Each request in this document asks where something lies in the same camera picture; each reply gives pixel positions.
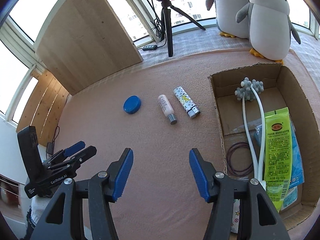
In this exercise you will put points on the small penguin plush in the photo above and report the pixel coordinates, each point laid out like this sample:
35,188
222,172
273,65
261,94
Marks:
269,28

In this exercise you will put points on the black power strip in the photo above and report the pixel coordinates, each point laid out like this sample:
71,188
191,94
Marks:
150,47

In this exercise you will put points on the wooden headboard panel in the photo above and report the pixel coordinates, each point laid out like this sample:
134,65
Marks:
82,42

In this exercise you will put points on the white grey massager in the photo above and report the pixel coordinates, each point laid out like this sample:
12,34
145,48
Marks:
253,115

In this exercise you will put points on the slatted wooden panel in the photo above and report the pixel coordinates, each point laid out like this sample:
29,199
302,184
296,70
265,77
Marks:
44,106

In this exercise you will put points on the green yellow cream tube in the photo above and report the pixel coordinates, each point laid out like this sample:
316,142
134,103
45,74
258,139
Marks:
278,155

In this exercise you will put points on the white patterned lighter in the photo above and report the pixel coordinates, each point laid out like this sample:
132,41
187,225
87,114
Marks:
187,103

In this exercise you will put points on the cardboard box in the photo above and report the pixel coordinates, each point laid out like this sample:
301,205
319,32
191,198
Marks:
278,107

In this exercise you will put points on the pink lotion bottle grey cap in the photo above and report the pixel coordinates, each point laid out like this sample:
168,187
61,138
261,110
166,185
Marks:
167,109

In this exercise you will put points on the blue wet wipes pack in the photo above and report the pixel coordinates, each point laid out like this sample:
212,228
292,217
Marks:
297,174

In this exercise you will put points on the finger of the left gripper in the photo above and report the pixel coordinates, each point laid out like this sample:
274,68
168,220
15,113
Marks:
75,161
61,155

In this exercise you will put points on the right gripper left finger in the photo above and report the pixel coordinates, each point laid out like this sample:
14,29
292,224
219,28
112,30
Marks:
63,217

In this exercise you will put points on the blue round lid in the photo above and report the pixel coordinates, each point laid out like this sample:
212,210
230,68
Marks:
132,104

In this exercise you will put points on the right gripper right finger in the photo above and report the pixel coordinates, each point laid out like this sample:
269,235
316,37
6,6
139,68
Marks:
258,219

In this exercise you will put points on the black power adapter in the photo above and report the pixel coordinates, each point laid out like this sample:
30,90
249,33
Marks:
49,148

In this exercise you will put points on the patterned tissue pack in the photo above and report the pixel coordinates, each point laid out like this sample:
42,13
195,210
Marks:
235,216

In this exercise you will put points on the large penguin plush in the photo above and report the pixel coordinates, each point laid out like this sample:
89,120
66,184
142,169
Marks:
225,17

